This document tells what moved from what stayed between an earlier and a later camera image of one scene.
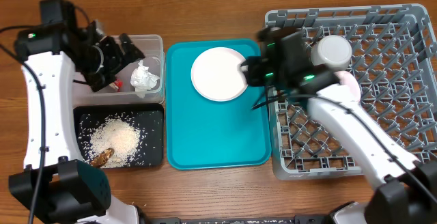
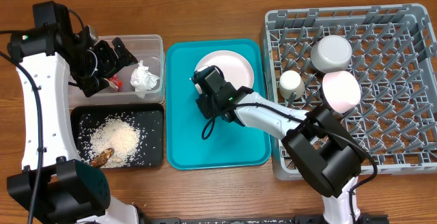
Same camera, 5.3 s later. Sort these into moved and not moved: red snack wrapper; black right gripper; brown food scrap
Moved: black right gripper
Not moved: brown food scrap; red snack wrapper
